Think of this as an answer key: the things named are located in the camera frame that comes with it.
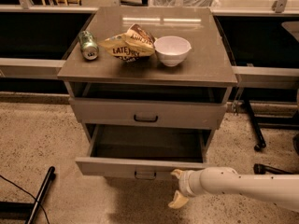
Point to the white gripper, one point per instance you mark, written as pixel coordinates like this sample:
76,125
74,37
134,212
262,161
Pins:
185,184

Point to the grey drawer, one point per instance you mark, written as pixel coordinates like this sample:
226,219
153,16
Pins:
144,153
148,113

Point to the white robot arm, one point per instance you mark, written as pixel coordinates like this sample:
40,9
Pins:
281,190

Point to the grey drawer cabinet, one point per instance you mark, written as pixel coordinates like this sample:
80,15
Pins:
204,77

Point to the black stand leg right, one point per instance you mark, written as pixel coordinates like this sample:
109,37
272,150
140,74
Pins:
261,169

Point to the black stand leg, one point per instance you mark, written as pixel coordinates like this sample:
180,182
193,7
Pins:
37,204
261,169

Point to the black stand leg left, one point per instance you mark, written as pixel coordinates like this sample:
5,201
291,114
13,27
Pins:
37,204

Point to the white bowl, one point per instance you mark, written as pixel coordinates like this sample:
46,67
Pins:
172,50

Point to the yellow chip bag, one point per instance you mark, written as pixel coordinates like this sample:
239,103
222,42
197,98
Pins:
131,46

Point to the green soda can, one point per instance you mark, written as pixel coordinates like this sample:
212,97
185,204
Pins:
88,46

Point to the black wheeled frame leg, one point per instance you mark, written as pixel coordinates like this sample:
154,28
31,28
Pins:
261,143

